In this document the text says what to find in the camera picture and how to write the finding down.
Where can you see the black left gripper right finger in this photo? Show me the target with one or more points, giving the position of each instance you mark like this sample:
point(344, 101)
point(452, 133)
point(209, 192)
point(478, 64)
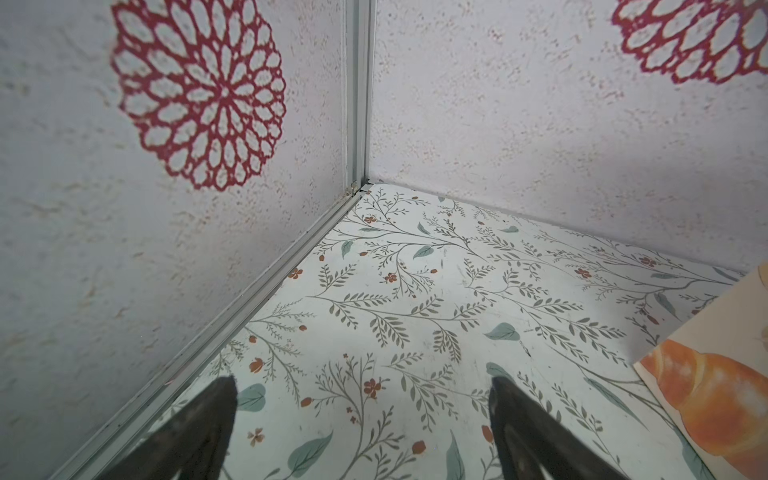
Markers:
point(533, 445)

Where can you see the cream paper bread bag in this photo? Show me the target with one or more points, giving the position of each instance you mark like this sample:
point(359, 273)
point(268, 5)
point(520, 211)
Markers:
point(710, 376)

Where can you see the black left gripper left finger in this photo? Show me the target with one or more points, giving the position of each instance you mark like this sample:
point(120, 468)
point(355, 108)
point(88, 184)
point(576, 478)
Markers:
point(191, 445)

